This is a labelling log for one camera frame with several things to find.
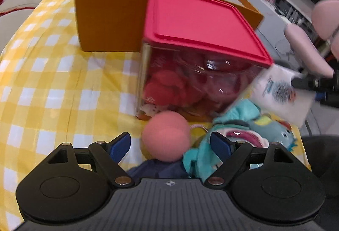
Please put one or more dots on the yellow checkered tablecloth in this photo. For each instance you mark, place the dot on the yellow checkered tablecloth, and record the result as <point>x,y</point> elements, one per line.
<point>53,87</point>

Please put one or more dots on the dark blue cloth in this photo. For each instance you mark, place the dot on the dark blue cloth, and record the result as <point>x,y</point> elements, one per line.
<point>159,168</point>

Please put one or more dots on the clear box with red lid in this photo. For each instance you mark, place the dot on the clear box with red lid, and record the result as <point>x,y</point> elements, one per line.
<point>196,21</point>

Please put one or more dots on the white printed packet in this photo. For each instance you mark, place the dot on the white printed packet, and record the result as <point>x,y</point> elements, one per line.
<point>275,87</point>

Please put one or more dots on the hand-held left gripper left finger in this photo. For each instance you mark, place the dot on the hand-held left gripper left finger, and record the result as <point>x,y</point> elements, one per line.
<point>120,144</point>

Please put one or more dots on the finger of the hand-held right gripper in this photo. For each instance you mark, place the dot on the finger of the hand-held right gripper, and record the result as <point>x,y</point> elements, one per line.
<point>329,99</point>
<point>315,83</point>

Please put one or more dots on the pink office chair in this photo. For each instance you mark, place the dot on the pink office chair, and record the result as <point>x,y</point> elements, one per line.
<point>307,45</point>

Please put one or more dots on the teal plush toy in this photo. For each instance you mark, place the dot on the teal plush toy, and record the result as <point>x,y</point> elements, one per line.
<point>267,127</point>

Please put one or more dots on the white low cabinet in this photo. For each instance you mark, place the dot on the white low cabinet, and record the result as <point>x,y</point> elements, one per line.
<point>270,0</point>

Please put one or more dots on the orange cardboard box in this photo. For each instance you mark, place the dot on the orange cardboard box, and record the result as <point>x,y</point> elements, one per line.
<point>106,16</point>

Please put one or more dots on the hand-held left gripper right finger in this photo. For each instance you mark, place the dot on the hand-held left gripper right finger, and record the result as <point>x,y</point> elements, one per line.
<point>219,144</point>

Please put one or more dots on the pink foam ball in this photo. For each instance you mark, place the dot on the pink foam ball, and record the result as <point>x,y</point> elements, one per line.
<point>166,135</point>

